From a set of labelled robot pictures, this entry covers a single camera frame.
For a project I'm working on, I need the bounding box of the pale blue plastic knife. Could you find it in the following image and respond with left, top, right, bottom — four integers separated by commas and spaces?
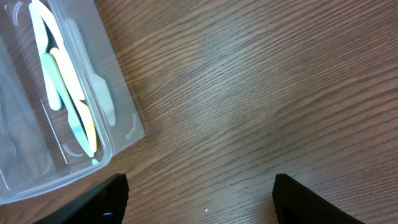
66, 19, 116, 126

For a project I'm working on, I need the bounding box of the white plastic knife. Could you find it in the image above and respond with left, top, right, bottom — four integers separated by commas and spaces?
32, 0, 85, 101

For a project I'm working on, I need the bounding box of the teal plastic knife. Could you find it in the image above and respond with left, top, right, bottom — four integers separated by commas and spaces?
40, 53, 89, 155

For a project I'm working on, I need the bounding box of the light blue plastic knife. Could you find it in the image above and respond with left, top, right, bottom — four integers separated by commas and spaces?
29, 3, 62, 111

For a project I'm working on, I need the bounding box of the yellow plastic knife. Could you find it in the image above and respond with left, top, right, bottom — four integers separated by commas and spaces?
50, 47, 97, 157

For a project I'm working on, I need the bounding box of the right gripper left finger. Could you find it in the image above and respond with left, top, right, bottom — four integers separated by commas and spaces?
35, 173, 129, 224

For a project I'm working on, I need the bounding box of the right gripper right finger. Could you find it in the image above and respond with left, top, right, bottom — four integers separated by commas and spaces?
272, 174, 363, 224

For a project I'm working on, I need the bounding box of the clear plastic container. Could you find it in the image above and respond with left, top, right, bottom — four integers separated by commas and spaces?
1, 42, 54, 193
1, 1, 144, 204

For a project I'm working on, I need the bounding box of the right clear plastic container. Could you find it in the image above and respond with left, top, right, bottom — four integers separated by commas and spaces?
1, 1, 144, 204

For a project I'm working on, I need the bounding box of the left clear plastic container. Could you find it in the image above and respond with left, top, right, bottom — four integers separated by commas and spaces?
1, 42, 54, 193

